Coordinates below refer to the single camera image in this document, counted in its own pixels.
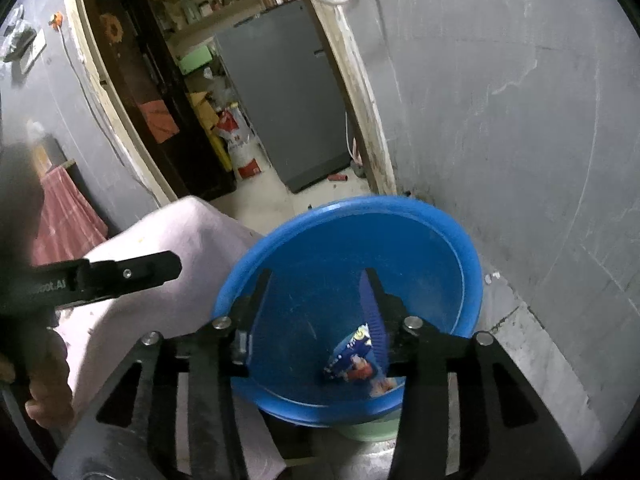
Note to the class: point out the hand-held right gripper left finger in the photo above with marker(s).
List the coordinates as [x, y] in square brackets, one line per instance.
[252, 317]

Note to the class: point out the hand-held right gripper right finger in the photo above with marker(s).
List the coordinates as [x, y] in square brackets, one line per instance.
[374, 320]

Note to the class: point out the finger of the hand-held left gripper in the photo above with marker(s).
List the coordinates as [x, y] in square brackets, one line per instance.
[135, 272]

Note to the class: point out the blue snack wrapper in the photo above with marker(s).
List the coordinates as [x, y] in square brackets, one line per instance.
[350, 355]

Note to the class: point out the person's left hand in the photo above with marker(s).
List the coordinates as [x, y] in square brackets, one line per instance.
[50, 385]

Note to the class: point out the pink floral cloth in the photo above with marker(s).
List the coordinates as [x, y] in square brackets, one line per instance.
[175, 230]

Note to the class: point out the pink checked towel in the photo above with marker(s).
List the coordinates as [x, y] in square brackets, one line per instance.
[65, 210]

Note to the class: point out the green plastic stool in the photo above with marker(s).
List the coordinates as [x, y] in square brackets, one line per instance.
[365, 432]

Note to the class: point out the dark wooden door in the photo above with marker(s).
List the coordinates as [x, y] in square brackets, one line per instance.
[185, 160]

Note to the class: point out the small red object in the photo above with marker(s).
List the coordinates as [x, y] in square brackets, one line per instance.
[336, 178]

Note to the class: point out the orange cloth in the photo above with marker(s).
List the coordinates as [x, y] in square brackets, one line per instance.
[157, 120]

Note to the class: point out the red and white sack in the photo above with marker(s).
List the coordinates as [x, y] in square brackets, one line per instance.
[240, 150]

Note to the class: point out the pink slippers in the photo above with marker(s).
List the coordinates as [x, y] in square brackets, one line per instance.
[356, 152]

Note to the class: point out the yellow bag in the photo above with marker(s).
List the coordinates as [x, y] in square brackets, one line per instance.
[202, 105]

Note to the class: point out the clear plastic bag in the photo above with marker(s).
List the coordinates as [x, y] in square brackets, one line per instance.
[217, 87]

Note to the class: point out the grey washing machine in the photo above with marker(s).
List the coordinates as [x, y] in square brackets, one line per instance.
[280, 100]

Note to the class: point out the green box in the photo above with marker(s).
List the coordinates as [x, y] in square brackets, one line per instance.
[195, 59]

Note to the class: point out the sunflower decoration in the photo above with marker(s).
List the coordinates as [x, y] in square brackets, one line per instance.
[111, 27]

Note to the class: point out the wooden shelf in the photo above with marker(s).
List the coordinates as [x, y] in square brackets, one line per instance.
[210, 20]

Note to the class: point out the pale door frame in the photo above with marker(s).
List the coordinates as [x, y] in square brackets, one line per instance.
[360, 110]

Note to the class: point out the dark bag on wall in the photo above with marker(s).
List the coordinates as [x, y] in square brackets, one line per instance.
[17, 40]

